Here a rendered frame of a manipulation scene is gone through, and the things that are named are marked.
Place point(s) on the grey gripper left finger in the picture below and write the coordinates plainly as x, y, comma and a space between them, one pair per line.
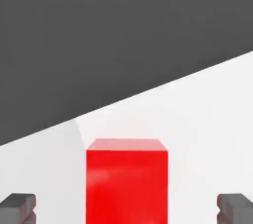
16, 209

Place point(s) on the small red cube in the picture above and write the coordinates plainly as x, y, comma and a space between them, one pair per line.
126, 184

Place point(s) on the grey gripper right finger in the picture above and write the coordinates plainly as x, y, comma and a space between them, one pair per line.
236, 209

